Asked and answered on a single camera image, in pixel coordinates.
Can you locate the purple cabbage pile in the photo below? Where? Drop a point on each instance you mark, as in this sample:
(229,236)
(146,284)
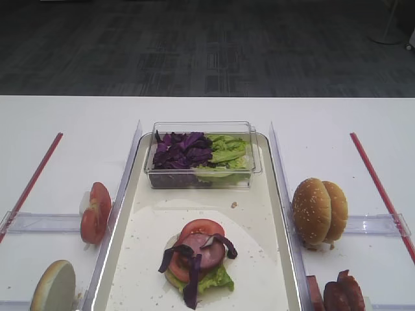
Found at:
(182,151)

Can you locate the purple cabbage strips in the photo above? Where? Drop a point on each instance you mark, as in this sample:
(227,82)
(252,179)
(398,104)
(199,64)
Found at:
(190,292)

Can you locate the left lower clear holder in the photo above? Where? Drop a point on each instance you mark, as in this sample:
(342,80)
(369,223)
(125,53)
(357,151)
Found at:
(15,305)

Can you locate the upper tomato slice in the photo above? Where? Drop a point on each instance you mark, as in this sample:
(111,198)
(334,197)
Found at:
(201,225)

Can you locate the right clear acrylic divider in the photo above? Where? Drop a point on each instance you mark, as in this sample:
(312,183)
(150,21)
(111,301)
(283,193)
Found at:
(303,297)

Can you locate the clear holder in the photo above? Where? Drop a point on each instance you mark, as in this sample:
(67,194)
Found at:
(28,223)
(386,307)
(15,305)
(389,225)

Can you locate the clear acrylic divider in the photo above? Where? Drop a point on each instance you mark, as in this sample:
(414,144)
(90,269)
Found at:
(97,295)
(303,297)

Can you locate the rear bun top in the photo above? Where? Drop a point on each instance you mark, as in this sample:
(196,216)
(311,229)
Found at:
(339,212)

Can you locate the white stand base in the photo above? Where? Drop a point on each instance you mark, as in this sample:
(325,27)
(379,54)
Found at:
(390,35)

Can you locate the upright sausage slices right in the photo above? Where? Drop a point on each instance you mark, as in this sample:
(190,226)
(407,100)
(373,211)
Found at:
(343,294)

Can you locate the right red strip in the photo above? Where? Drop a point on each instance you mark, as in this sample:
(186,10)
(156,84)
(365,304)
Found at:
(379,184)

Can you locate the upright tomato slice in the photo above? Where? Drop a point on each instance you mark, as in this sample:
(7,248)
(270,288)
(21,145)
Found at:
(95,217)

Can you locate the front sesame bun top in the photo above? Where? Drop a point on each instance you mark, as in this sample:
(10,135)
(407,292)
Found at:
(311,207)

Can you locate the right upper clear holder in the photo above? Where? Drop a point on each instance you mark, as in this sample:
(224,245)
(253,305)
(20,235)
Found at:
(389,225)

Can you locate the left red strip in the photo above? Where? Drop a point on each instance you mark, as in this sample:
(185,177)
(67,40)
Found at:
(32,184)

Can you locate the upright bun bottom half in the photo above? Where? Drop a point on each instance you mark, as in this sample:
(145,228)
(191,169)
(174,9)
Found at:
(56,288)

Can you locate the metal serving tray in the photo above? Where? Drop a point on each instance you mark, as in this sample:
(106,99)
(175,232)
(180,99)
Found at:
(262,271)

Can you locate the red strip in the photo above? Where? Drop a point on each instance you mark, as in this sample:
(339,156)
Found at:
(32,184)
(379,184)

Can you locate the lettuce leaf on bun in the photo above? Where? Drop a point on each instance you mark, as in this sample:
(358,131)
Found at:
(217,277)

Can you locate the green lettuce in container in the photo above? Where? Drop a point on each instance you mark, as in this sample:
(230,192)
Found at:
(230,163)

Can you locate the left clear acrylic divider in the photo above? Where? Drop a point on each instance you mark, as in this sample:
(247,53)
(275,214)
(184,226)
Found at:
(97,295)

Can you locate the lower tomato slice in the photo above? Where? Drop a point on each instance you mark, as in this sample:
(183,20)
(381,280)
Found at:
(187,252)

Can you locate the right lower clear holder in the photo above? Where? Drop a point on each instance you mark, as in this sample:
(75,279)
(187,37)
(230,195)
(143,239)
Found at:
(386,307)

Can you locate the clear plastic container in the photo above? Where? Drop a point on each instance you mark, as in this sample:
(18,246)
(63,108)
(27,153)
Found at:
(186,179)

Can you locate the upright sausage slice left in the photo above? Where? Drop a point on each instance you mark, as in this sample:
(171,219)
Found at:
(315,294)

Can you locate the left upper clear holder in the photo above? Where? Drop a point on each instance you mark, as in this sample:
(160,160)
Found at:
(28,223)

